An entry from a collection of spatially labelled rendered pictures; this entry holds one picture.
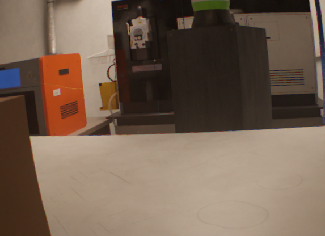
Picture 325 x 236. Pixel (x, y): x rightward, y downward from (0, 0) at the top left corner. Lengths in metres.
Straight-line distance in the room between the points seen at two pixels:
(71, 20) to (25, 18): 0.60
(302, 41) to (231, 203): 1.74
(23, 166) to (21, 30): 3.80
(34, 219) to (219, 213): 0.22
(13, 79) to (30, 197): 1.67
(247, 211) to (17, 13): 3.82
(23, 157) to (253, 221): 0.24
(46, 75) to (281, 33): 1.28
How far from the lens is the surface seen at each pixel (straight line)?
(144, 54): 2.13
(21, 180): 0.26
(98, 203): 0.48
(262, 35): 1.36
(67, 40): 3.70
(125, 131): 2.22
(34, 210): 0.27
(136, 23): 2.15
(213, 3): 1.19
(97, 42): 3.55
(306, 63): 2.13
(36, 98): 1.84
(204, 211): 0.43
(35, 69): 1.83
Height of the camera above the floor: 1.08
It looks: 9 degrees down
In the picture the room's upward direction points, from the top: 5 degrees counter-clockwise
